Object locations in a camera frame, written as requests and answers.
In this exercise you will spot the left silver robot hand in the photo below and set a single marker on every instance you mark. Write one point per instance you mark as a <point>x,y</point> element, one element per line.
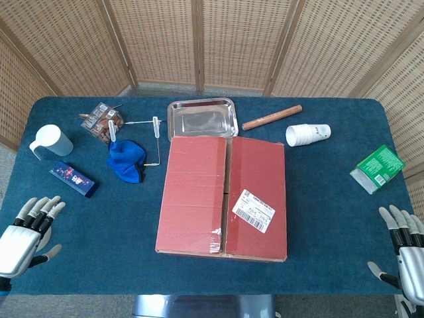
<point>20,245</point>

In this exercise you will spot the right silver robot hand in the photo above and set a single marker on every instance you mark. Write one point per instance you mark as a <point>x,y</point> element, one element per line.
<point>412,261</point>

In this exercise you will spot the red cardboard shipping box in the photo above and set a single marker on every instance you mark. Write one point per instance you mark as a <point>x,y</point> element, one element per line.
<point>195,192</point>

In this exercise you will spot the dark blue printed box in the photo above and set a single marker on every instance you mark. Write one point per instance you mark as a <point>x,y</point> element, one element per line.
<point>74,179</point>

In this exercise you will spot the cream round roll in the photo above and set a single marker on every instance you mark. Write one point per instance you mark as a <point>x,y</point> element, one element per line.
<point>49,236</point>

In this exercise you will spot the blue carpet table cover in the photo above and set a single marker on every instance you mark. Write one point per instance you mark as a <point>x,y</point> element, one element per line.
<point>99,232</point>

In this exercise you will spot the green printed carton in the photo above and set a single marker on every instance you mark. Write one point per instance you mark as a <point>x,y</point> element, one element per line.
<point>381,165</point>

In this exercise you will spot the blue microfibre cloth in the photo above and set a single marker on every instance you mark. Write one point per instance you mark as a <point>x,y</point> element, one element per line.
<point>126,162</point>

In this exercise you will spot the white plastic dropper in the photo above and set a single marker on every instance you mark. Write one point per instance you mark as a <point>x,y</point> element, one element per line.
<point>113,130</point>

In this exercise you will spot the clear bag of brown snacks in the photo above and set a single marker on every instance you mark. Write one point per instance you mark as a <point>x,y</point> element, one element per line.
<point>99,121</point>

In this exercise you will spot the stack of white paper cups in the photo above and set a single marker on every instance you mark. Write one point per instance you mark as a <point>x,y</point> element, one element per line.
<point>308,134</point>

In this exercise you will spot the grey robot torso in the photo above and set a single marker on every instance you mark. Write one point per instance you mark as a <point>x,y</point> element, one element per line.
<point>198,308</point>

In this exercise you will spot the wooden rolling pin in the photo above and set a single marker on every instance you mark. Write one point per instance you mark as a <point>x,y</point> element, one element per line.
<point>271,117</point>

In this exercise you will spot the stainless steel tray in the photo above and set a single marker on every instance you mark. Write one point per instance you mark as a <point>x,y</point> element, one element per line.
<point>198,119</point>

